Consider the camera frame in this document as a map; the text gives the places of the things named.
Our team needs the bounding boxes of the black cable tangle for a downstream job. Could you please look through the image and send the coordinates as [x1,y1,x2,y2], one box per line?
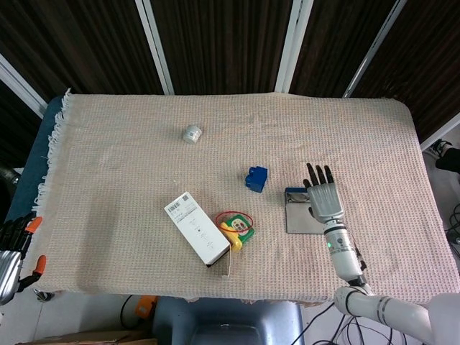
[298,301,411,345]

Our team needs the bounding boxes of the beige waffle weave cloth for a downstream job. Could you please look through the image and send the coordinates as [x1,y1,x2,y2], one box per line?
[31,88,460,308]

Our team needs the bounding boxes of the red rubber band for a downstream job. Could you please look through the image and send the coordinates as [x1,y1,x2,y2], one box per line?
[214,211,254,233]

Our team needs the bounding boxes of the dark corrugated hose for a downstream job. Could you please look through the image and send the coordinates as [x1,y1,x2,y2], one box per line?
[0,165,22,190]

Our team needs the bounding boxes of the blue toy building block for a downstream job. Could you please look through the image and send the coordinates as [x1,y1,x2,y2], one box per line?
[244,165,270,193]

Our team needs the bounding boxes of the person's sneaker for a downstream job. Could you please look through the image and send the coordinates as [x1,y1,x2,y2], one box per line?
[431,139,452,159]

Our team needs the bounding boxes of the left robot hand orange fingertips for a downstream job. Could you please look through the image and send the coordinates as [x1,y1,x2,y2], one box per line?
[0,211,47,306]

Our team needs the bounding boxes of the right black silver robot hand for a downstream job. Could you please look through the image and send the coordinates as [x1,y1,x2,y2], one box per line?
[302,162,345,222]

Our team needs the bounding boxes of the person's black trouser leg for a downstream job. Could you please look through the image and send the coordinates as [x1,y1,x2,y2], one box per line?
[435,147,460,173]

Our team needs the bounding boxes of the grey blue chair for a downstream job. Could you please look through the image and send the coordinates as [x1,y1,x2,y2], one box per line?
[152,297,305,345]

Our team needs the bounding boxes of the white carton box with barcode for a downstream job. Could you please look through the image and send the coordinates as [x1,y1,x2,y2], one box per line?
[164,192,231,277]

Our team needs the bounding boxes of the brown cardboard box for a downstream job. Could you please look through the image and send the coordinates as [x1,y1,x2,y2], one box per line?
[16,329,158,345]

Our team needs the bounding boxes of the orange device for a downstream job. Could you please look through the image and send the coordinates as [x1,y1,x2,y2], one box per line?
[134,295,158,319]

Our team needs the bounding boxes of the black cable loop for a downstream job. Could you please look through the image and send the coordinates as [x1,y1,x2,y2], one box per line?
[119,294,137,330]

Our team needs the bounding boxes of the white partition post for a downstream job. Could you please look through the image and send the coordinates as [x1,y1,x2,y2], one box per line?
[342,0,409,98]
[134,0,175,96]
[0,53,48,119]
[420,113,460,152]
[275,0,314,93]

